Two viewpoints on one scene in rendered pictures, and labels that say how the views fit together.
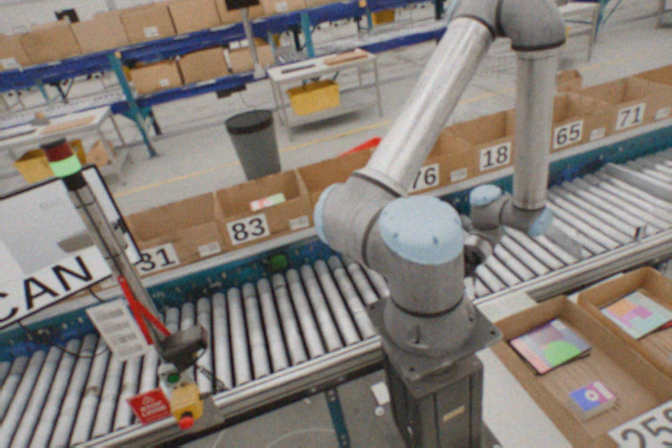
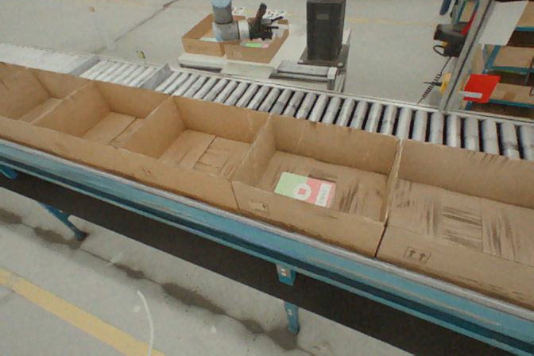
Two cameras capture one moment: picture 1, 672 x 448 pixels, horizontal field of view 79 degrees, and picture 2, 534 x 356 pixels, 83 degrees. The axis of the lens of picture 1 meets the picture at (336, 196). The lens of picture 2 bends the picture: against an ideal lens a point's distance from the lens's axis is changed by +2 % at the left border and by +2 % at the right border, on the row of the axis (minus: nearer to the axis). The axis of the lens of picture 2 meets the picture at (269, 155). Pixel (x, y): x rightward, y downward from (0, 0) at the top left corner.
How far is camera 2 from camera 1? 2.21 m
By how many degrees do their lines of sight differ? 96
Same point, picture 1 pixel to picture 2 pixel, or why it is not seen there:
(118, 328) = (506, 12)
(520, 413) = (289, 47)
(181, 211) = (467, 262)
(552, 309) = (231, 52)
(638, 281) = (187, 46)
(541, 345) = not seen: hidden behind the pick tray
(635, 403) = not seen: hidden behind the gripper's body
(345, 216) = not seen: outside the picture
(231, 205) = (357, 237)
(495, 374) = (280, 57)
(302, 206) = (283, 126)
